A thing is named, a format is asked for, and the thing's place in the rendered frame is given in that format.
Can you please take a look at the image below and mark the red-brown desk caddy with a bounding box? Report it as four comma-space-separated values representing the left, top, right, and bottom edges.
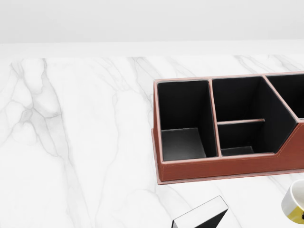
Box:
151, 71, 304, 186

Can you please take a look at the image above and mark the black and white book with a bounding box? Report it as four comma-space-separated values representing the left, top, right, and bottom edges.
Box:
172, 195, 229, 228

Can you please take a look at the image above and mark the white and yellow mug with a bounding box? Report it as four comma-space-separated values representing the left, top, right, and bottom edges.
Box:
281, 179, 304, 224

